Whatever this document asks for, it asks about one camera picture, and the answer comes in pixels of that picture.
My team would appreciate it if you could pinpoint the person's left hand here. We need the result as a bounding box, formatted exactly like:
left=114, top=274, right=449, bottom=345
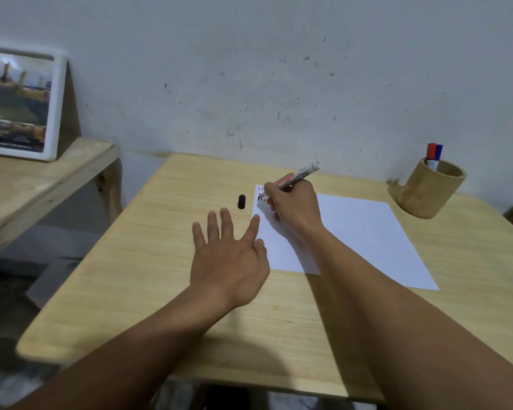
left=190, top=208, right=271, bottom=309

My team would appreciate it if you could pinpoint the person's right hand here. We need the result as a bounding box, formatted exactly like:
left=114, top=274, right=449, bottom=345
left=263, top=180, right=324, bottom=240

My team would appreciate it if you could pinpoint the white marker pen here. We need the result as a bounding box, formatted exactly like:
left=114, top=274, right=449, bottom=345
left=258, top=161, right=321, bottom=199

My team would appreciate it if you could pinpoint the white paper sheet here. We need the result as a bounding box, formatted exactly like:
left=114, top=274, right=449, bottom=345
left=252, top=185, right=439, bottom=291

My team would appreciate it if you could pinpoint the person's right forearm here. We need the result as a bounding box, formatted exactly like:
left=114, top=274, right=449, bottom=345
left=298, top=223, right=513, bottom=410

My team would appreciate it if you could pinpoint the person's left forearm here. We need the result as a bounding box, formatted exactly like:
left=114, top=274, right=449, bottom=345
left=9, top=285, right=236, bottom=410

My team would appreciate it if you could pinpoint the wooden table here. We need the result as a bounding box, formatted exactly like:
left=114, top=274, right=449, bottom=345
left=16, top=153, right=513, bottom=405

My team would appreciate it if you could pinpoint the wooden pen holder cup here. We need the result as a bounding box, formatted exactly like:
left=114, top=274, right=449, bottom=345
left=396, top=158, right=468, bottom=219

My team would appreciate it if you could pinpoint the wooden side shelf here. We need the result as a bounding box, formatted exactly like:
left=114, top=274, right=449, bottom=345
left=0, top=60, right=123, bottom=263

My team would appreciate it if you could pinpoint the white framed picture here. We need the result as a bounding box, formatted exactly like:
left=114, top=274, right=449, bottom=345
left=0, top=40, right=68, bottom=162

